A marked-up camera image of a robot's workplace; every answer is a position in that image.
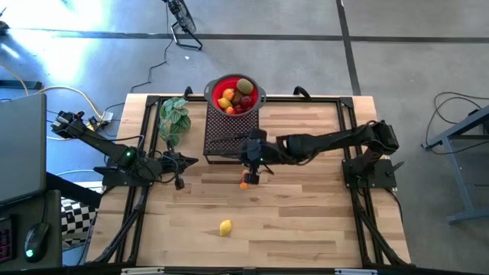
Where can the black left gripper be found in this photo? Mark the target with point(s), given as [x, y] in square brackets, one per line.
[172, 162]

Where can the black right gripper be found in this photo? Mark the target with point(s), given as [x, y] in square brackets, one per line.
[256, 151]

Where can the small red-orange pear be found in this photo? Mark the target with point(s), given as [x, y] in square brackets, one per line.
[228, 94]
[230, 110]

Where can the dark red apple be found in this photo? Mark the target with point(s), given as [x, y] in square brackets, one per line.
[239, 110]
[246, 101]

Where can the red collapsible colander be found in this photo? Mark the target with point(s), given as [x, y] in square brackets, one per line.
[214, 86]

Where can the green-brown kiwi fruit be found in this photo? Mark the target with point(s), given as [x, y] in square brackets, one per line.
[245, 86]

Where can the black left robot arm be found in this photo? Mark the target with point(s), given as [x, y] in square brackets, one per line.
[103, 145]

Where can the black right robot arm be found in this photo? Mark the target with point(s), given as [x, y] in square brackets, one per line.
[336, 139]

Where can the black perforated metal stand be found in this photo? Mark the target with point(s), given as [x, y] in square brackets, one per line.
[221, 130]

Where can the green leafy potted plant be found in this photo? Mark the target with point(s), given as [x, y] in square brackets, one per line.
[173, 114]

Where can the grey power adapter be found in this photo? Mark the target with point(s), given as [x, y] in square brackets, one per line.
[107, 115]

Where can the silver aluminium strut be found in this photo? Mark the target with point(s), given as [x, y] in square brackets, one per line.
[355, 272]
[143, 271]

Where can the black-white checkered board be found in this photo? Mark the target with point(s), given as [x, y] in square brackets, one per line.
[76, 219]

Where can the black desk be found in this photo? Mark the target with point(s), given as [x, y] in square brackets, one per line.
[55, 214]

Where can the black floor fan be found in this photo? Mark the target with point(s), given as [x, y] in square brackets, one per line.
[183, 17]

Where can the black computer mouse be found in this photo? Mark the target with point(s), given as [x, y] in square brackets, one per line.
[36, 241]

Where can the flat black bar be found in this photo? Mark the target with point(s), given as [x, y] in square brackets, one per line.
[19, 85]

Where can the black keyboard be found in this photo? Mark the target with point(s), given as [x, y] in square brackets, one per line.
[5, 240]

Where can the blue-grey metal desk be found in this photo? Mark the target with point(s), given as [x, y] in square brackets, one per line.
[462, 191]

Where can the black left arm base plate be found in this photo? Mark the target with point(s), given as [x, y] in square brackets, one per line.
[111, 179]

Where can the black aluminium table frame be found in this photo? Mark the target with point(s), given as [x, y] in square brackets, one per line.
[305, 100]

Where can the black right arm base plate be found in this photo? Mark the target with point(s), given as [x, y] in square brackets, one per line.
[382, 181]

